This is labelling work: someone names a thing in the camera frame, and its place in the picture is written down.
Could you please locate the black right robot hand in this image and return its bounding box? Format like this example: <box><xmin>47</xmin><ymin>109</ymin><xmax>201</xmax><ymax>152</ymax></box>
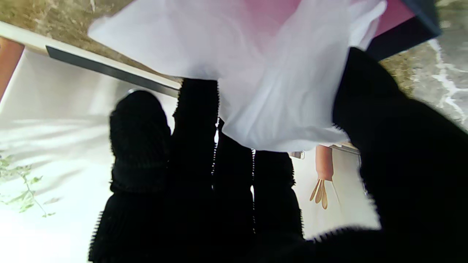
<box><xmin>88</xmin><ymin>47</ymin><xmax>468</xmax><ymax>263</ymax></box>

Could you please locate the black box pink inside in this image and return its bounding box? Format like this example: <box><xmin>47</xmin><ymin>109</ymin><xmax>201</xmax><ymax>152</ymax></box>
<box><xmin>245</xmin><ymin>0</ymin><xmax>442</xmax><ymax>62</ymax></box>

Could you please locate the translucent white disposable glove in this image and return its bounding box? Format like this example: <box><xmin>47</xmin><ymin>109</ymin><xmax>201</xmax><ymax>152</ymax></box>
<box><xmin>88</xmin><ymin>0</ymin><xmax>278</xmax><ymax>88</ymax></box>
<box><xmin>205</xmin><ymin>0</ymin><xmax>388</xmax><ymax>153</ymax></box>

